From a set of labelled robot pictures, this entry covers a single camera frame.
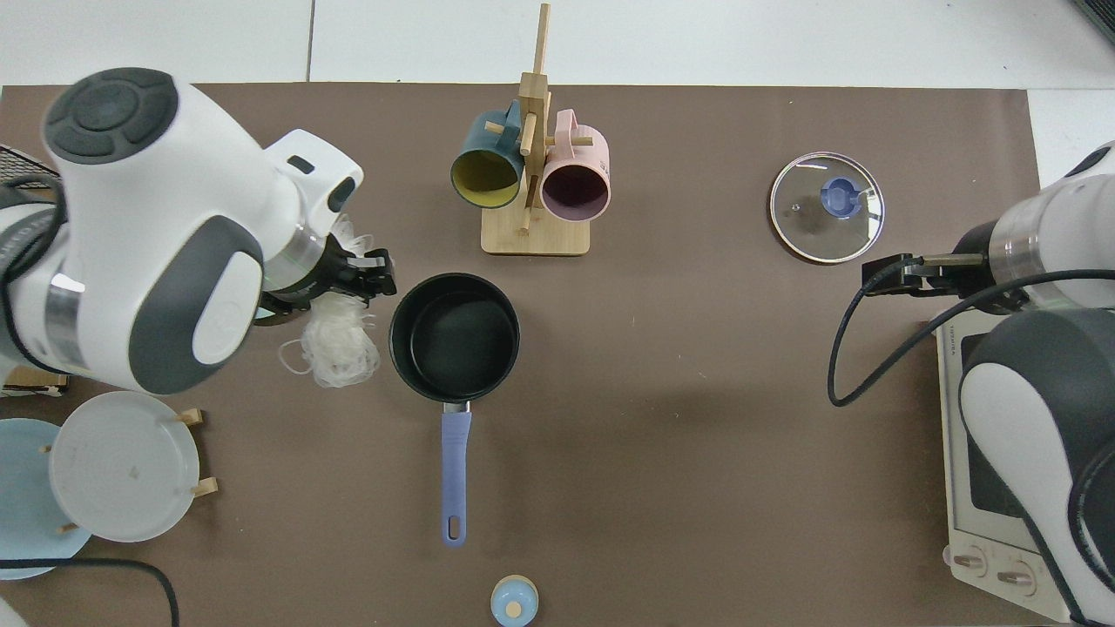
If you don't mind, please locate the white vermicelli bundle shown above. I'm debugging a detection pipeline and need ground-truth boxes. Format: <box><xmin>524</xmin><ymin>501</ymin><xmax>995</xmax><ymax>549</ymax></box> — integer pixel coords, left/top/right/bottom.
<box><xmin>279</xmin><ymin>212</ymin><xmax>382</xmax><ymax>389</ymax></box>

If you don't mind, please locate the glass lid with blue knob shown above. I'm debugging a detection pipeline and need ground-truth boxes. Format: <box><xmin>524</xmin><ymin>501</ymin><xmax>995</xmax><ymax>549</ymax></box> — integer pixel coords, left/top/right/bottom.
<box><xmin>769</xmin><ymin>152</ymin><xmax>886</xmax><ymax>264</ymax></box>

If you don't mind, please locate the wooden plate rack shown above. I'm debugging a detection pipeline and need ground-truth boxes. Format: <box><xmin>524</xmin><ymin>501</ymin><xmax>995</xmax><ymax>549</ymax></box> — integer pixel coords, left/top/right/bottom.
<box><xmin>42</xmin><ymin>408</ymin><xmax>219</xmax><ymax>536</ymax></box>

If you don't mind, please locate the white plate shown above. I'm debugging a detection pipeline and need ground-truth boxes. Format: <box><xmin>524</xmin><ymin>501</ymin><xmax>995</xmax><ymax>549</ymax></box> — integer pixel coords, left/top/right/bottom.
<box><xmin>49</xmin><ymin>391</ymin><xmax>200</xmax><ymax>543</ymax></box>

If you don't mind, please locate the light blue plate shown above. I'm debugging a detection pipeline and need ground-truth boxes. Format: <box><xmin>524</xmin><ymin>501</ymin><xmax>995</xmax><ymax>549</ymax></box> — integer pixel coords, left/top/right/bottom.
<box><xmin>0</xmin><ymin>418</ymin><xmax>92</xmax><ymax>581</ymax></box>

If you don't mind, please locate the dark teal cup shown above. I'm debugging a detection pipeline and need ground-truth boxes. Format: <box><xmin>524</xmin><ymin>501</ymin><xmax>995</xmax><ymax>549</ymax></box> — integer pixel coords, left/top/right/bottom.
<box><xmin>449</xmin><ymin>98</ymin><xmax>525</xmax><ymax>210</ymax></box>

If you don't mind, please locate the wooden cup stand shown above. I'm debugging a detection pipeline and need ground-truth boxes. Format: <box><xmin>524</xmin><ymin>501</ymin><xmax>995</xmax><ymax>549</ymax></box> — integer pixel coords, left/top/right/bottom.
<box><xmin>481</xmin><ymin>3</ymin><xmax>595</xmax><ymax>257</ymax></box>

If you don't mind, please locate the pink cup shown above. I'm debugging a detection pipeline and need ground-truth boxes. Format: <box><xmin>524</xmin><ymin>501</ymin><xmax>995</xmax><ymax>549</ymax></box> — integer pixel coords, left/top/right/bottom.
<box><xmin>539</xmin><ymin>109</ymin><xmax>612</xmax><ymax>223</ymax></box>

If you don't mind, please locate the pale toaster oven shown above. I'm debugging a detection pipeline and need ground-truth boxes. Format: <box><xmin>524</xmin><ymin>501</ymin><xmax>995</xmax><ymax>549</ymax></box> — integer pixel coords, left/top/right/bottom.
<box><xmin>936</xmin><ymin>309</ymin><xmax>1115</xmax><ymax>624</ymax></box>

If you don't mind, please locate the brown table cloth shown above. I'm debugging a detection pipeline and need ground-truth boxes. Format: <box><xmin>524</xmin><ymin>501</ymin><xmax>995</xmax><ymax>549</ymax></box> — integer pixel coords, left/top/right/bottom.
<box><xmin>0</xmin><ymin>83</ymin><xmax>1046</xmax><ymax>627</ymax></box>

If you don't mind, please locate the dark grey object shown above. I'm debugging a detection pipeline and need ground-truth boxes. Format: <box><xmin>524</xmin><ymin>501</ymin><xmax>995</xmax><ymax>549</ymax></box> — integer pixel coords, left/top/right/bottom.
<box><xmin>1070</xmin><ymin>0</ymin><xmax>1115</xmax><ymax>46</ymax></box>

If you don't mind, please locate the small blue round thing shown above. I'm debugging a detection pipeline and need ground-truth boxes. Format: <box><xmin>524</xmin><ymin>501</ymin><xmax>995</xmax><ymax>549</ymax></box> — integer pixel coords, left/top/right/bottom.
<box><xmin>490</xmin><ymin>575</ymin><xmax>540</xmax><ymax>627</ymax></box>

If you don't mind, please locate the black pot with blue handle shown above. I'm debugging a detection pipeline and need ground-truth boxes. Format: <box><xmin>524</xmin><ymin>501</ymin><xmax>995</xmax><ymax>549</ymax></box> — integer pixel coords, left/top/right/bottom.
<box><xmin>389</xmin><ymin>273</ymin><xmax>521</xmax><ymax>549</ymax></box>

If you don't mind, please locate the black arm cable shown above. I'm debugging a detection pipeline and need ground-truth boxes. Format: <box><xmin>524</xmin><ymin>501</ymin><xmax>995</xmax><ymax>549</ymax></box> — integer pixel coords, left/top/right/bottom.
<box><xmin>828</xmin><ymin>253</ymin><xmax>1115</xmax><ymax>408</ymax></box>
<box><xmin>0</xmin><ymin>557</ymin><xmax>181</xmax><ymax>627</ymax></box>

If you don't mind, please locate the wire basket with wooden floor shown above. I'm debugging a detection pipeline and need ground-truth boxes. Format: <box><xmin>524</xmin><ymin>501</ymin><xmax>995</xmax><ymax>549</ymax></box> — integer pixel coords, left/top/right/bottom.
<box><xmin>0</xmin><ymin>144</ymin><xmax>71</xmax><ymax>397</ymax></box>

